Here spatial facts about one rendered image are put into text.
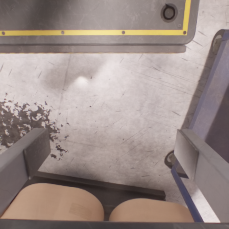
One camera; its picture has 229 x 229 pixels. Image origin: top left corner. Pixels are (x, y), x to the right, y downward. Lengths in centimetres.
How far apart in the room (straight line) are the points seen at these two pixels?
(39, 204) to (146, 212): 42
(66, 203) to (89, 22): 64
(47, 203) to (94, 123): 40
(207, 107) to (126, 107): 36
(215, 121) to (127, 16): 57
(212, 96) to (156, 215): 53
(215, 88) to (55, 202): 78
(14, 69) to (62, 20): 49
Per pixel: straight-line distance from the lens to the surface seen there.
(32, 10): 54
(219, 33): 87
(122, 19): 49
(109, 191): 102
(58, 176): 105
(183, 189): 76
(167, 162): 92
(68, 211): 73
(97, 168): 99
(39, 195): 79
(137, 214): 78
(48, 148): 17
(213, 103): 80
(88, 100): 83
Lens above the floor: 80
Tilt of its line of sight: 72 degrees down
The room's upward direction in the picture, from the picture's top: 177 degrees counter-clockwise
